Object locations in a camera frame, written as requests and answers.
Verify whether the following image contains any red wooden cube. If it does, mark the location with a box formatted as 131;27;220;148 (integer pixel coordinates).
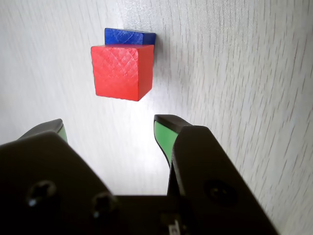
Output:
90;44;156;102

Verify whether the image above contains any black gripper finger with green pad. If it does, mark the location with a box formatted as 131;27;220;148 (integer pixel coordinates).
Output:
153;114;279;235
0;118;129;235

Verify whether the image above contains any blue wooden cube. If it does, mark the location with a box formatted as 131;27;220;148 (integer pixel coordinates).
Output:
104;27;157;53

